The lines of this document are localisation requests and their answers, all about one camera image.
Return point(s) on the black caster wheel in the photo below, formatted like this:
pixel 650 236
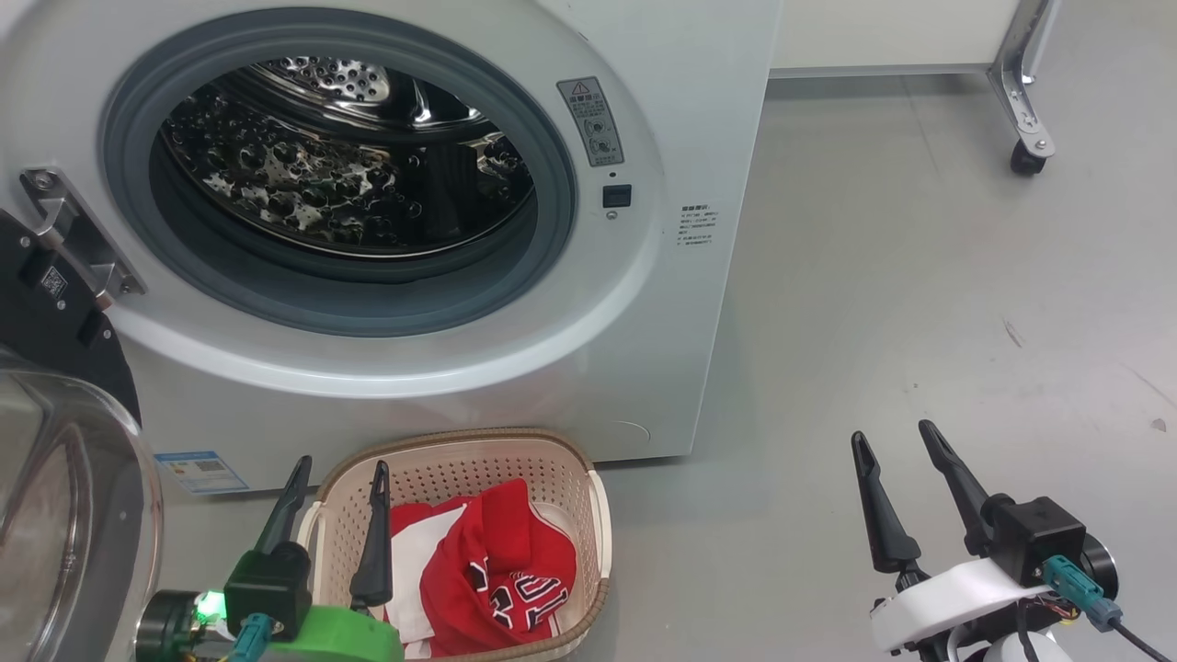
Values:
pixel 1027 161

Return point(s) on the white front-load washing machine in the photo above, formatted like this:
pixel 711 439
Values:
pixel 699 119

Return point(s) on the black washing machine glass door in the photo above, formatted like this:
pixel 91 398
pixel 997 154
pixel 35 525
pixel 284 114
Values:
pixel 37 331

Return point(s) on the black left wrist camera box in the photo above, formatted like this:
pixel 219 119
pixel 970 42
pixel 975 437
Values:
pixel 267 588

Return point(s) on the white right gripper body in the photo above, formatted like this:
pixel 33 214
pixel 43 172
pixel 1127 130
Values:
pixel 956 602

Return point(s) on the grey rubber door gasket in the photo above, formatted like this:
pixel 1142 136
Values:
pixel 368 303

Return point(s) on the white cabinet panel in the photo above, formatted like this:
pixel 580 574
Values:
pixel 883 32

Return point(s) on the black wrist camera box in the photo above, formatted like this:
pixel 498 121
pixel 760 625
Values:
pixel 1039 538
pixel 267 588

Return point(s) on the steel washing machine drum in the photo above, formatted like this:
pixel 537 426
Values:
pixel 322 184

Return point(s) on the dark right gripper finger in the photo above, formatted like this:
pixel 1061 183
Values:
pixel 887 533
pixel 961 487

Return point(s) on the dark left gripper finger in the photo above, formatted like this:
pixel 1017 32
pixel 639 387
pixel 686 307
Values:
pixel 377 561
pixel 290 515

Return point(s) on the blue energy label sticker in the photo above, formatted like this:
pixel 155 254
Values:
pixel 202 471

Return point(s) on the beige perforated laundry basket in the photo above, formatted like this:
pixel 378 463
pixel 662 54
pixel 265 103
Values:
pixel 441 469

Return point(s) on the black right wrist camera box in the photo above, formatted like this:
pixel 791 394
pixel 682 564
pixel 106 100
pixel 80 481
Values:
pixel 1039 538

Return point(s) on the metal cart leg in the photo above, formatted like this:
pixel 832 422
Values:
pixel 1021 101

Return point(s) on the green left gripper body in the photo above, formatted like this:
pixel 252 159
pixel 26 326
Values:
pixel 349 639

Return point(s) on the grey warning sticker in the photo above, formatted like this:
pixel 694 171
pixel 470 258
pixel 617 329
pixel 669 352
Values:
pixel 590 119

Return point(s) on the red and white jersey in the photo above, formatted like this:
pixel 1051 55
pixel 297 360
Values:
pixel 497 552

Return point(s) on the metal door hinge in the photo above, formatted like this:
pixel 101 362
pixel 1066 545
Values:
pixel 74 230

